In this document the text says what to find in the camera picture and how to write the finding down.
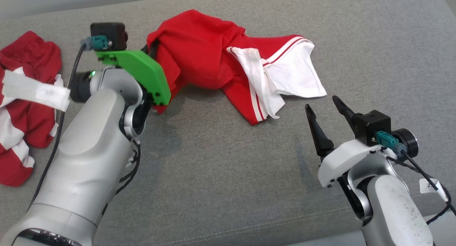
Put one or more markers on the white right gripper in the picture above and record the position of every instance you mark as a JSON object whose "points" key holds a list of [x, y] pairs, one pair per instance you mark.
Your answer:
{"points": [[338, 160]]}

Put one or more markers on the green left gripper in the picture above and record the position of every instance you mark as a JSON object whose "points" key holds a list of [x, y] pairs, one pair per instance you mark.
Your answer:
{"points": [[142, 71]]}

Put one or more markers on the red and white t-shirt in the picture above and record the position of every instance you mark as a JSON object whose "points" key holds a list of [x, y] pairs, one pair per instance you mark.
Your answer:
{"points": [[199, 50]]}

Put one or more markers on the red and white striped shorts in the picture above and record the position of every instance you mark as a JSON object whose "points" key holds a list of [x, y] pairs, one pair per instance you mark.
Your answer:
{"points": [[32, 124]]}

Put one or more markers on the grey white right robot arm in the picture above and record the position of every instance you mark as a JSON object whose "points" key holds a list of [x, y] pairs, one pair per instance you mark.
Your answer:
{"points": [[392, 210]]}

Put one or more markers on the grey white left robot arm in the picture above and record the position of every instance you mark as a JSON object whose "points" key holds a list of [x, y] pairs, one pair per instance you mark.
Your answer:
{"points": [[82, 160]]}

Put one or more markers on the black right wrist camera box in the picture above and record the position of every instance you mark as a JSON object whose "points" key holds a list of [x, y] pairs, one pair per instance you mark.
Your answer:
{"points": [[372, 123]]}

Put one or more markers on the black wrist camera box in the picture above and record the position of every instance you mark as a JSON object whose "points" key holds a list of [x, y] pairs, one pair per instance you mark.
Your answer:
{"points": [[110, 34], [372, 123]]}

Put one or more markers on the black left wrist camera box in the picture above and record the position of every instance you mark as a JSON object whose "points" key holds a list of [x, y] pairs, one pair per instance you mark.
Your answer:
{"points": [[110, 34]]}

